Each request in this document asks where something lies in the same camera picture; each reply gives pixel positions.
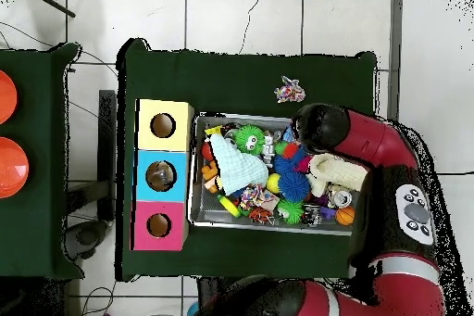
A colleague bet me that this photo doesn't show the mint green waffle cloth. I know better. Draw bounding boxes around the mint green waffle cloth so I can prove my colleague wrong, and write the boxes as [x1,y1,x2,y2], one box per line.
[209,132,270,196]

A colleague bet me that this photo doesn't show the orange striped tiger toy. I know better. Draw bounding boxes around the orange striped tiger toy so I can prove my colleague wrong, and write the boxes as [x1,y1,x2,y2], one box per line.
[248,207,277,226]

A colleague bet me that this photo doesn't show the cream waffle cloth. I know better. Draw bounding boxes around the cream waffle cloth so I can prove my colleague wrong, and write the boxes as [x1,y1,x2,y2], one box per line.
[305,152,369,198]

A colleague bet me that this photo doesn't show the wooden box with three holes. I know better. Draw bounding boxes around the wooden box with three holes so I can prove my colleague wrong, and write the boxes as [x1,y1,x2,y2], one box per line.
[131,98,195,252]

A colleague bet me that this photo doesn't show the green fuzzy toy with eyes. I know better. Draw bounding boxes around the green fuzzy toy with eyes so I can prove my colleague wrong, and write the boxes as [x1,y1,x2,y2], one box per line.
[233,124,267,156]

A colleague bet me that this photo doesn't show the red ball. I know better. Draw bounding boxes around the red ball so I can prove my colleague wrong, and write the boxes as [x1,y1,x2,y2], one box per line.
[200,142,216,163]

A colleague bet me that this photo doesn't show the grey robot toy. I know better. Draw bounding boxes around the grey robot toy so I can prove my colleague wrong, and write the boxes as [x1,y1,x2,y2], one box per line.
[260,132,279,169]

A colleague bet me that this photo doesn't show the orange plastic building block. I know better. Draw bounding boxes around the orange plastic building block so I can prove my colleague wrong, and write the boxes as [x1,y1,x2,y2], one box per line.
[199,161,223,196]

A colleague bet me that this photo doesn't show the yellow cheese wedge toy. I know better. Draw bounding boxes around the yellow cheese wedge toy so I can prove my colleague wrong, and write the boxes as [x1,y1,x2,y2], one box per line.
[205,124,223,141]

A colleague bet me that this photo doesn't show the yellow ball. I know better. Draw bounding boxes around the yellow ball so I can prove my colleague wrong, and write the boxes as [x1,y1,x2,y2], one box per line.
[266,173,283,195]

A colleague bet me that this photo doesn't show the blue spiky ball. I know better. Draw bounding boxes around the blue spiky ball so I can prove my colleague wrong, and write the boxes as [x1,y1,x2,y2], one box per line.
[273,154,314,205]

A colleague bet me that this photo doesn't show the crushed silver can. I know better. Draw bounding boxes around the crushed silver can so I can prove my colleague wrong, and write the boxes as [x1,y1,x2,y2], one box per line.
[330,186,356,209]

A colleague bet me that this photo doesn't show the small orange basketball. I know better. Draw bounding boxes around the small orange basketball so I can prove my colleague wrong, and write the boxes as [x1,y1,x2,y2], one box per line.
[334,205,357,227]

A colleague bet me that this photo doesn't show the side table with green cloth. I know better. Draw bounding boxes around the side table with green cloth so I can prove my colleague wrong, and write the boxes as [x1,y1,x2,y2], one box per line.
[0,43,82,282]

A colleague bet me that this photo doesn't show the orange bowl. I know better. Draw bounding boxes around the orange bowl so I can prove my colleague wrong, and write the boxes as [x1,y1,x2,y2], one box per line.
[0,70,19,126]
[0,137,30,200]

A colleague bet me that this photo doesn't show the black rod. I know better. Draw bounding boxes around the black rod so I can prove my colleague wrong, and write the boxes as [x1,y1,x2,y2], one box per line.
[20,0,77,19]

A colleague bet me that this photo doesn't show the wire mesh bin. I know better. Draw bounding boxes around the wire mesh bin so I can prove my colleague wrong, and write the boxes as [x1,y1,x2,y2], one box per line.
[188,113,374,237]

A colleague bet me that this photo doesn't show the black power cable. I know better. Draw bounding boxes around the black power cable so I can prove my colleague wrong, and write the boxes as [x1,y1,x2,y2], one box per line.
[436,170,474,180]

